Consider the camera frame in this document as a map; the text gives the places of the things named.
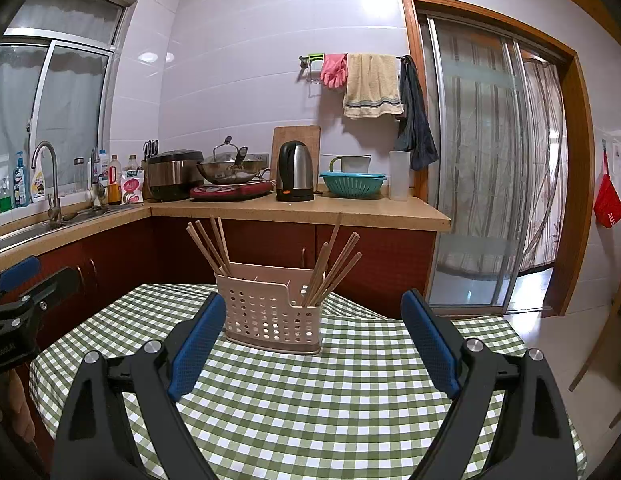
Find jug with green handle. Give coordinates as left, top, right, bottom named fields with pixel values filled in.
left=329, top=156, right=371, bottom=175

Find wooden cutting board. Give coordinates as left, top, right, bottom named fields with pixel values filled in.
left=271, top=125, right=321, bottom=193

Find dark rice cooker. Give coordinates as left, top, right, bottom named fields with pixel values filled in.
left=146, top=150, right=204, bottom=202

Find cooking oil bottle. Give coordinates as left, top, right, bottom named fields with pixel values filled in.
left=108, top=155, right=122, bottom=206

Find beige perforated plastic basket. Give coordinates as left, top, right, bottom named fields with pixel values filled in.
left=214, top=262, right=324, bottom=356

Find sliding glass door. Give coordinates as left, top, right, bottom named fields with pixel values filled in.
left=421, top=15, right=564, bottom=311

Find metal towel rail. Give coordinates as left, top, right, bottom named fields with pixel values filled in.
left=298, top=53, right=411, bottom=68

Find aluminium sliding window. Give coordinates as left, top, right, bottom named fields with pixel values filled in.
left=0, top=0, right=140, bottom=211

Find beige striped towel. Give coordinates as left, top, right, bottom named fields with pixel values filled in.
left=342, top=53, right=405, bottom=120

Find white translucent container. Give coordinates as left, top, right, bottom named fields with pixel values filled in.
left=389, top=150, right=411, bottom=202

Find wooden chair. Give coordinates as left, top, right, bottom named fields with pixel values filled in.
left=568, top=275, right=621, bottom=431

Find beige kitchen counter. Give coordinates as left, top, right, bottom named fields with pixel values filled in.
left=0, top=195, right=452, bottom=261

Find red induction cooker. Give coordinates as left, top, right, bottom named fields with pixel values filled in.
left=189, top=180, right=274, bottom=202

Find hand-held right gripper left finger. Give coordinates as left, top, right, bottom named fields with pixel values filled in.
left=50, top=291, right=227, bottom=480

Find steel wok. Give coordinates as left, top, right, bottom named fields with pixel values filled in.
left=196, top=157, right=271, bottom=186

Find green checked tablecloth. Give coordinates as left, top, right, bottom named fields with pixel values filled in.
left=29, top=282, right=589, bottom=480

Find wooden door frame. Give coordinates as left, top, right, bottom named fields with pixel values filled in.
left=399, top=0, right=596, bottom=317

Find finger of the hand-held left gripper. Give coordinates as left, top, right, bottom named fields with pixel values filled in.
left=18, top=266, right=82, bottom=311
left=0, top=255, right=42, bottom=293

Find person's left hand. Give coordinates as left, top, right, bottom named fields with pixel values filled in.
left=0, top=370, right=37, bottom=443

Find pink rubber gloves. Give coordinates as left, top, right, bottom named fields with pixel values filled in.
left=321, top=53, right=349, bottom=90

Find teal plastic colander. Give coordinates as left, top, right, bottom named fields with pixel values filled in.
left=319, top=171, right=388, bottom=198

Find dark hanging cloth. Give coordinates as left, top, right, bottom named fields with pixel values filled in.
left=395, top=55, right=439, bottom=172

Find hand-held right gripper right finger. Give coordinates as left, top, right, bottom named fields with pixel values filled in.
left=399, top=288, right=576, bottom=480

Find white spray bottle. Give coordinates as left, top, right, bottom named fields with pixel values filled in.
left=30, top=157, right=47, bottom=203

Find set of wooden chopsticks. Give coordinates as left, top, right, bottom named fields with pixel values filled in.
left=186, top=212, right=362, bottom=307

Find red hanging bag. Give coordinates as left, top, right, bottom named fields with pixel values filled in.
left=593, top=152, right=621, bottom=228

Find black steel electric kettle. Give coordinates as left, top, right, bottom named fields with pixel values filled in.
left=276, top=141, right=315, bottom=203

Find pink seasoning packet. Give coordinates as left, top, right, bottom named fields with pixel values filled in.
left=121, top=170, right=145, bottom=205

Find curved steel faucet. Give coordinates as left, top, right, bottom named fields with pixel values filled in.
left=31, top=141, right=62, bottom=222

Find glass pot lid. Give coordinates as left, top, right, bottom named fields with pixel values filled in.
left=213, top=136, right=248, bottom=167

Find steel kitchen sink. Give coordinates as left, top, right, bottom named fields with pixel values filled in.
left=0, top=205, right=141, bottom=256

